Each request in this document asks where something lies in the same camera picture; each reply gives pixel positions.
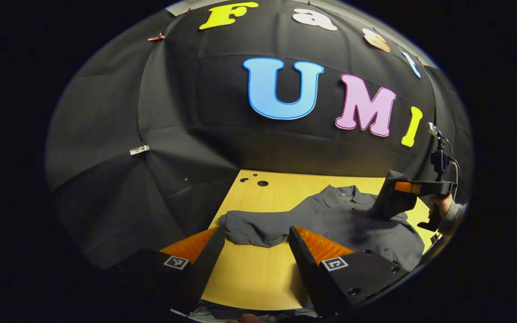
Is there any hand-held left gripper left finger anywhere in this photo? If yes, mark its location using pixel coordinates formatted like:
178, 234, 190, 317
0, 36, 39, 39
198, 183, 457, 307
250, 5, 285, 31
119, 227, 226, 314

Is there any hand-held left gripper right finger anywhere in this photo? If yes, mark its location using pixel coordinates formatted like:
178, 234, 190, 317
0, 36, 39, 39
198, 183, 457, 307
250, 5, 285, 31
289, 226, 409, 317

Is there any grey polo shirt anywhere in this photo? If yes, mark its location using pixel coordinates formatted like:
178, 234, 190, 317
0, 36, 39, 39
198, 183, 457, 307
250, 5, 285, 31
218, 170, 425, 272

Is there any black backdrop cloth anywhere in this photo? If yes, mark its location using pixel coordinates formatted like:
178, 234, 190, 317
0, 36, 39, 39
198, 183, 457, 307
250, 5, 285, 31
45, 0, 473, 270

